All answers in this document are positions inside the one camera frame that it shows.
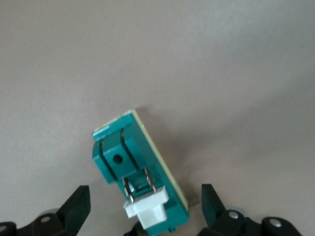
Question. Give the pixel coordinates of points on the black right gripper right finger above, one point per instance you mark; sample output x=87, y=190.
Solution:
x=216, y=216

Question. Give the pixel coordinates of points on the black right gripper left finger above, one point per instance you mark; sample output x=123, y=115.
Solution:
x=66, y=214

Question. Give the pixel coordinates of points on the brown paper table cover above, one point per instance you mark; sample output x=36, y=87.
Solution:
x=172, y=61

